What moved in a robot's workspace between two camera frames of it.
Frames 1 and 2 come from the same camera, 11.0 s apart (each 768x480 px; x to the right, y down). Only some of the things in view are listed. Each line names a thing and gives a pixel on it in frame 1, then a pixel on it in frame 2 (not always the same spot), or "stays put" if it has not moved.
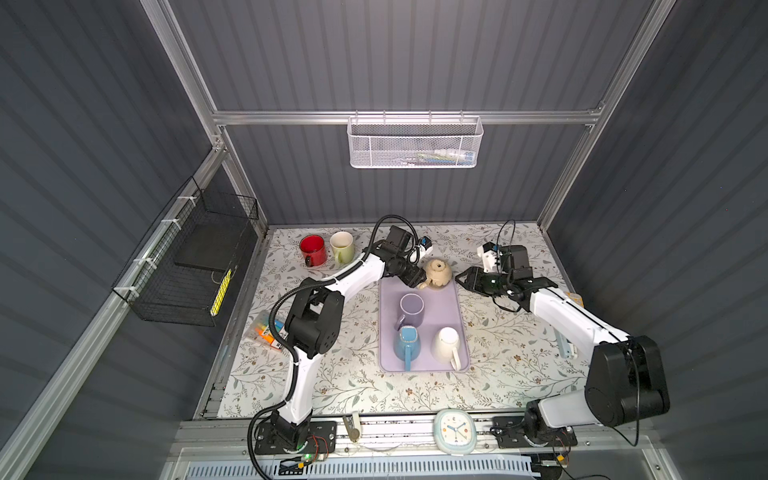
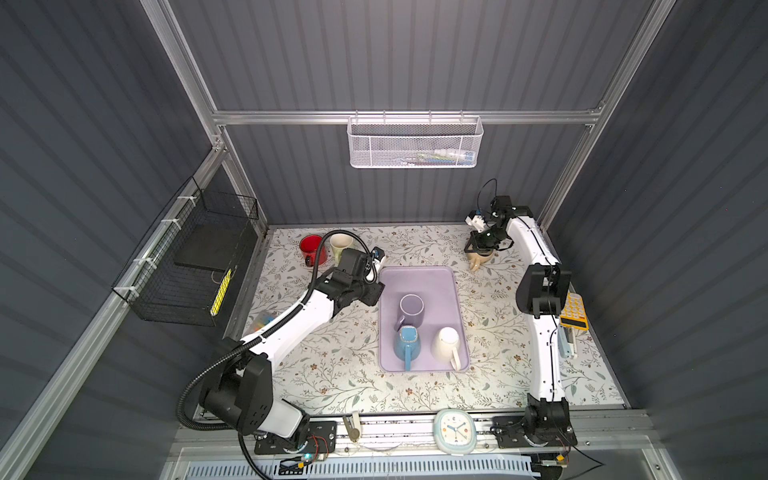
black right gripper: x=473 y=280 -> x=478 y=247
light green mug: x=342 y=244 stays put
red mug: x=313 y=250 stays put
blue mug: x=407 y=345 stays put
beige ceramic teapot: x=438 y=273 -> x=475 y=260
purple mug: x=411 y=310 stays put
